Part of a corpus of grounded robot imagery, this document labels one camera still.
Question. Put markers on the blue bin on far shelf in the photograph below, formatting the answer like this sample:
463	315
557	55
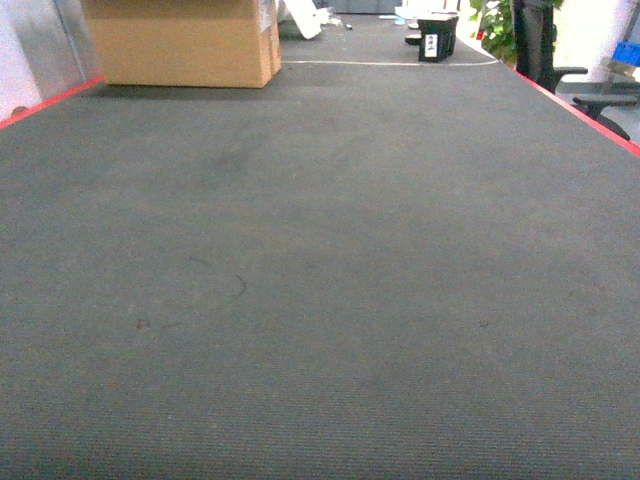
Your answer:
627	53

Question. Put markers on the white foam piece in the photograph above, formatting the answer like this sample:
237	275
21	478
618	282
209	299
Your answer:
304	14

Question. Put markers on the black box with white label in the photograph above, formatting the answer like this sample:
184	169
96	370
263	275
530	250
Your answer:
438	37

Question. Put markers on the large cardboard box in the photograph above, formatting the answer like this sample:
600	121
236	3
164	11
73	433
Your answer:
220	44

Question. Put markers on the green potted plant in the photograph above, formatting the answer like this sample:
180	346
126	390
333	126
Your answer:
495	29

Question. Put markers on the black office chair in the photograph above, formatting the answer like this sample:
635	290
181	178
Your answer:
533	32

